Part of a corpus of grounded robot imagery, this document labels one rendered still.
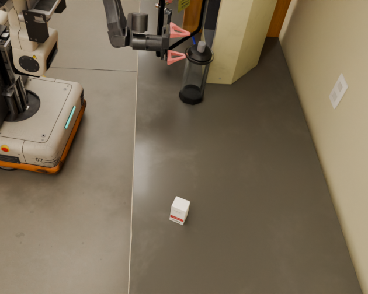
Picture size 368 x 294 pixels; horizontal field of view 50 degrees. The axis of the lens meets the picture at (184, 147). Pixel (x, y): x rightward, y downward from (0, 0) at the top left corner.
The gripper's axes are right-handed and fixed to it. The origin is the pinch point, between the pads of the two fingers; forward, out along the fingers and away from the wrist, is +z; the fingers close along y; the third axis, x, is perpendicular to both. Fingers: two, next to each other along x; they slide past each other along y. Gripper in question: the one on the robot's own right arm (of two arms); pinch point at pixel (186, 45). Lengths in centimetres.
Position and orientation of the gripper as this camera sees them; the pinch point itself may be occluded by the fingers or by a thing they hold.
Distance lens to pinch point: 148.8
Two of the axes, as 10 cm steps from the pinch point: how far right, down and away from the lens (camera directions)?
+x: -0.4, -7.8, 6.3
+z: 9.9, 0.4, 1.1
